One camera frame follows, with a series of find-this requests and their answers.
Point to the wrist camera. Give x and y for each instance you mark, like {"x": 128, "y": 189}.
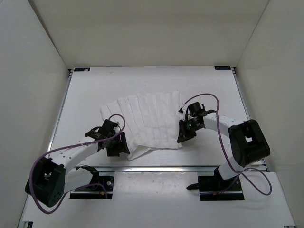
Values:
{"x": 94, "y": 134}
{"x": 208, "y": 112}

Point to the left blue corner label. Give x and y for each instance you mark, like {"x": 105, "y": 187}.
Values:
{"x": 81, "y": 69}

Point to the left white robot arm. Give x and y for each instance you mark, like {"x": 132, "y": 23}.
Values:
{"x": 62, "y": 170}

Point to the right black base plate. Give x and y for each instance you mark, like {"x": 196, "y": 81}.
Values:
{"x": 211, "y": 189}

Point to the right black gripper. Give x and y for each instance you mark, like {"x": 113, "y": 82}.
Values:
{"x": 183, "y": 135}

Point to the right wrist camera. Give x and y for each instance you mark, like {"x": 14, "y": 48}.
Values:
{"x": 208, "y": 112}

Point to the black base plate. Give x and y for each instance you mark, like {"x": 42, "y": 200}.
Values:
{"x": 211, "y": 189}
{"x": 104, "y": 192}

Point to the aluminium front rail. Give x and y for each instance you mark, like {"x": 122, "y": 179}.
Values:
{"x": 156, "y": 169}

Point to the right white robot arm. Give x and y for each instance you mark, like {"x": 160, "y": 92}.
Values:
{"x": 247, "y": 142}

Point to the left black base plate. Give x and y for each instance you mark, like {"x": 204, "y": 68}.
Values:
{"x": 104, "y": 192}

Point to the blue corner label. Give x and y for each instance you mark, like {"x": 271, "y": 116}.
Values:
{"x": 81, "y": 69}
{"x": 222, "y": 68}

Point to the white skirt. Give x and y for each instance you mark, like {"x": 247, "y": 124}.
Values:
{"x": 152, "y": 121}

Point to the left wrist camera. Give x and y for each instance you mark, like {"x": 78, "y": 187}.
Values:
{"x": 94, "y": 134}

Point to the right blue corner label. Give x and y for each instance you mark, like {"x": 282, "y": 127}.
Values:
{"x": 222, "y": 68}

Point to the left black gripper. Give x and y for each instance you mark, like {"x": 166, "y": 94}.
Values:
{"x": 122, "y": 146}

